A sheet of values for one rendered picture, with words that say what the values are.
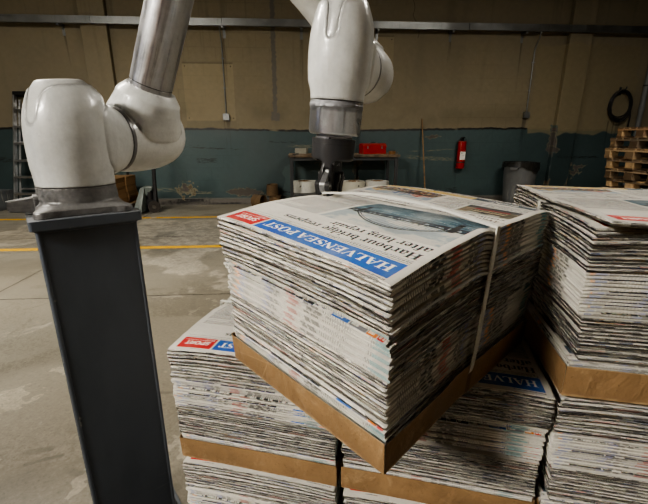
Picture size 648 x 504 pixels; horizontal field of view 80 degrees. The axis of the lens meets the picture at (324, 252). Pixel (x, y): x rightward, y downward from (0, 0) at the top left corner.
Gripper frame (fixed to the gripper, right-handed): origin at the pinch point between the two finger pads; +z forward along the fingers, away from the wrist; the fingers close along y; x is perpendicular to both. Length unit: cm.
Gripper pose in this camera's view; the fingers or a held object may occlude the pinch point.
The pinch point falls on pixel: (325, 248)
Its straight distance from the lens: 73.7
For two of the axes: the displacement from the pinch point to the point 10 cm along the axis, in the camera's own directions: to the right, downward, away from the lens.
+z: -0.7, 9.5, 3.1
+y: 2.5, -2.9, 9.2
